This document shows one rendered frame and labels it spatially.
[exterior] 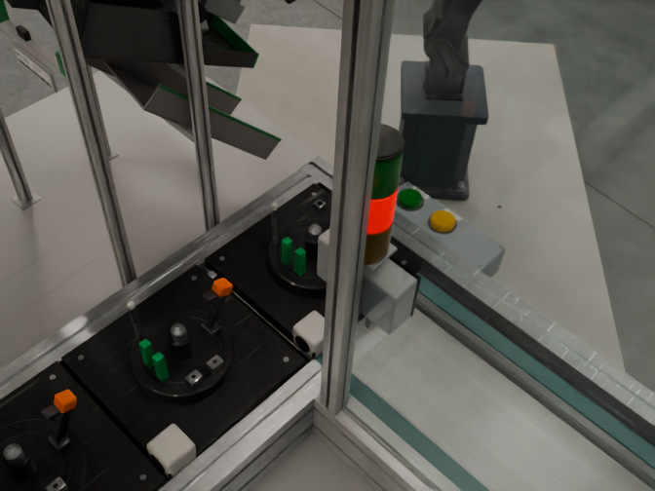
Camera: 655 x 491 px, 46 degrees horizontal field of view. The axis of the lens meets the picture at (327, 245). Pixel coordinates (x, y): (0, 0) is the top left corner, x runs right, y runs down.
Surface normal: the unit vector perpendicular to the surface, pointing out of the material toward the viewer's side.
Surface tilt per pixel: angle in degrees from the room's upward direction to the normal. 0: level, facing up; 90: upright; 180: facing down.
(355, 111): 90
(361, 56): 90
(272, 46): 0
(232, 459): 0
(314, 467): 0
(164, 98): 90
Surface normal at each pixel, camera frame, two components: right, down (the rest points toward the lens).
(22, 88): 0.04, -0.65
